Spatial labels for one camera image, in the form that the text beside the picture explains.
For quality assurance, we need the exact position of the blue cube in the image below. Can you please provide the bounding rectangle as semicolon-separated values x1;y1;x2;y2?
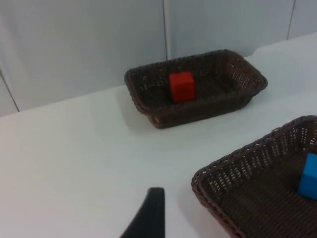
296;153;317;201

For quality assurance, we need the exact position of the red cube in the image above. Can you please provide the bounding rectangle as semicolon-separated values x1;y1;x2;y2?
169;71;195;104

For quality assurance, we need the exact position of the dark brown wicker basket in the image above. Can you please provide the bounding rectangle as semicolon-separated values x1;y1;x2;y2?
191;115;317;238
124;49;268;129

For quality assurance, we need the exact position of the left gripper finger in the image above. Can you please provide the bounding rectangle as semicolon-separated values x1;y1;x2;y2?
119;187;166;238

